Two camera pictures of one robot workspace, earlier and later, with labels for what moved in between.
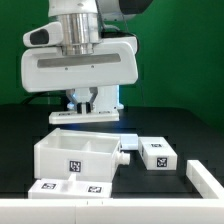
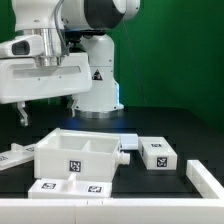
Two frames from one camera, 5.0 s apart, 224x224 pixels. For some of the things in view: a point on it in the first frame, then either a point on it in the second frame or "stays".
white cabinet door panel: (70, 188) stays
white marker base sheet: (129, 142) stays
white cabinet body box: (88, 155) stays
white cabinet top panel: (80, 117) to (18, 155)
